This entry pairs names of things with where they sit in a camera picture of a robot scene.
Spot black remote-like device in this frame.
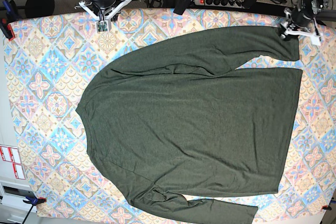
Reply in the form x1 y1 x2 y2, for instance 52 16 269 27
173 0 194 15

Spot white power strip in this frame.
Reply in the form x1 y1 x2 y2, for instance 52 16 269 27
194 0 243 8

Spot blue clamp upper left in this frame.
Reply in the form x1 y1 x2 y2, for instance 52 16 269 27
1 0 15 41

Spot red white labels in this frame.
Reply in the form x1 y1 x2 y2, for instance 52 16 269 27
0 145 25 180

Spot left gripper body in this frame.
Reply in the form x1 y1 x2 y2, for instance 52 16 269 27
291 7 314 28

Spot orange clamp lower right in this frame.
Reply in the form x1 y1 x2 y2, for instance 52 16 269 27
322 206 332 211

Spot blue clamp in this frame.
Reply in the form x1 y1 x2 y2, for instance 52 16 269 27
1 0 15 41
22 196 47 224

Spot blue clamp lower left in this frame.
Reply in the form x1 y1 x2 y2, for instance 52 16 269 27
22 196 47 224

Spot dark green long-sleeve shirt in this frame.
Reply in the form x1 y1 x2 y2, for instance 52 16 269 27
76 26 302 223

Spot black round stool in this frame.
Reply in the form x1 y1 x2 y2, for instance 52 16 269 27
25 0 55 18

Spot patterned pastel tablecloth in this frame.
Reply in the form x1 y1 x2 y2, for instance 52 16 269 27
2 9 335 223

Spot grey cabinet lower left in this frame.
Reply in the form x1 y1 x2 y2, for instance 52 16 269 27
1 177 30 223

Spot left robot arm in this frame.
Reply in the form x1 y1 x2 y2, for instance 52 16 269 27
279 0 329 46

